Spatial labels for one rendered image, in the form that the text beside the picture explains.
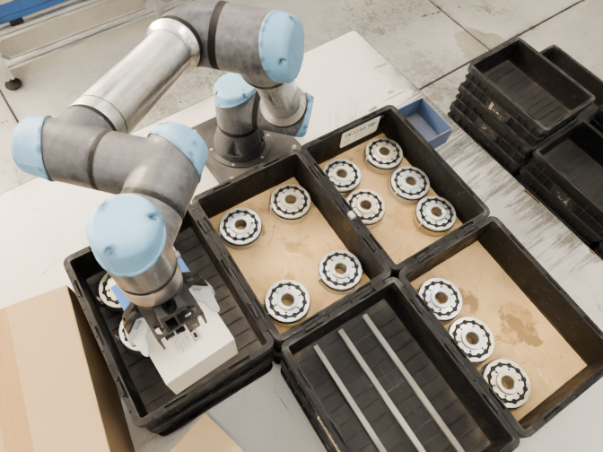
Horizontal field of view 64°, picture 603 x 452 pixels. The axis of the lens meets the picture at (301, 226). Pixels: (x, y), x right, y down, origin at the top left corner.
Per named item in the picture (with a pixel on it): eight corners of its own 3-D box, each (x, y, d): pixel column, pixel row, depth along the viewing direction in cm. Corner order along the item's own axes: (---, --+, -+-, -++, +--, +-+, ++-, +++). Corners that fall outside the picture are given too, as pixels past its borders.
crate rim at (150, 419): (64, 263, 104) (60, 258, 102) (189, 204, 113) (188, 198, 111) (139, 431, 89) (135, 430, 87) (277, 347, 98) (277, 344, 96)
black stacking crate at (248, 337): (81, 280, 113) (62, 260, 103) (195, 223, 122) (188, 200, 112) (151, 435, 98) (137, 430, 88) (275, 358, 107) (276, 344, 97)
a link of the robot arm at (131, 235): (174, 193, 50) (143, 266, 46) (189, 240, 59) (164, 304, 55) (102, 176, 50) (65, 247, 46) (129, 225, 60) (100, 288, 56)
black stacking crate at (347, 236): (196, 223, 122) (189, 199, 112) (295, 175, 131) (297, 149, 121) (277, 357, 107) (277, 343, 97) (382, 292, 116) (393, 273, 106)
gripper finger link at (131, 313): (118, 337, 71) (138, 302, 66) (114, 328, 71) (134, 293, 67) (146, 327, 74) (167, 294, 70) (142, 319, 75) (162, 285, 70)
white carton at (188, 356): (122, 300, 87) (107, 282, 79) (180, 265, 91) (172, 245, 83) (176, 395, 80) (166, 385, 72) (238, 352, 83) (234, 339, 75)
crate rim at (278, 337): (189, 204, 113) (188, 198, 111) (297, 152, 122) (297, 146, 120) (277, 347, 98) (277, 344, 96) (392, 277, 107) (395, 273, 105)
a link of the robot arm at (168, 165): (118, 105, 57) (77, 178, 52) (208, 124, 56) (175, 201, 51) (136, 146, 64) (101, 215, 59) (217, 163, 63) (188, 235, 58)
